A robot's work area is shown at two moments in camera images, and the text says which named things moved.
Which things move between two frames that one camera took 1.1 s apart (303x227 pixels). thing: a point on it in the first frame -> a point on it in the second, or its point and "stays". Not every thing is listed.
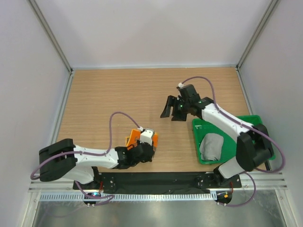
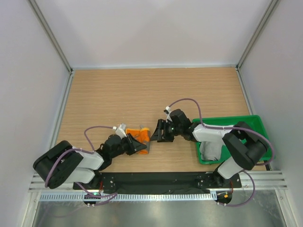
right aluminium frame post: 272,4 stays
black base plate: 160,182 stays
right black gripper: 171,102 -> 162,125
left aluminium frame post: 49,29 stays
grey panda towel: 210,147 stays
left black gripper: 148,158 -> 134,145
